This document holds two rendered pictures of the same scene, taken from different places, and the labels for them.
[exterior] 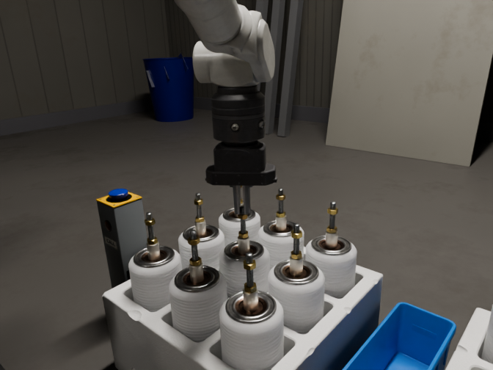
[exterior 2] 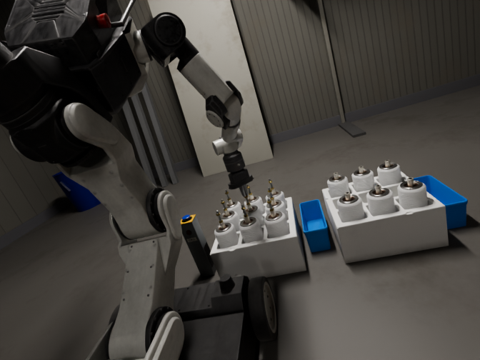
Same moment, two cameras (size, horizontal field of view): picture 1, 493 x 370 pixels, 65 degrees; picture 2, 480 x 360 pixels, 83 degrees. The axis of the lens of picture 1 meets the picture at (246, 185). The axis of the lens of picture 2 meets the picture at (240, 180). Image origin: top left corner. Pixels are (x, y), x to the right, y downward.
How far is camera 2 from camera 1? 73 cm
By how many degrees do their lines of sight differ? 27
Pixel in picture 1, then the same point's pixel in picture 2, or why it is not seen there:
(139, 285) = (226, 238)
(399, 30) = not seen: hidden behind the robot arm
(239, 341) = (278, 225)
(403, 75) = not seen: hidden behind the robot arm
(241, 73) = (234, 146)
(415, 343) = (310, 214)
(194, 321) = (256, 234)
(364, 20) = (196, 109)
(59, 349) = not seen: hidden behind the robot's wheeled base
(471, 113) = (263, 135)
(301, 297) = (281, 208)
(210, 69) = (223, 148)
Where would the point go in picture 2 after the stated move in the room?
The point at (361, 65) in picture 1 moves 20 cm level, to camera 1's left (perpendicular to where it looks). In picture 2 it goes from (204, 131) to (188, 138)
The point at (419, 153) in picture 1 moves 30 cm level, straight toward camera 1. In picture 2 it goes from (250, 161) to (256, 167)
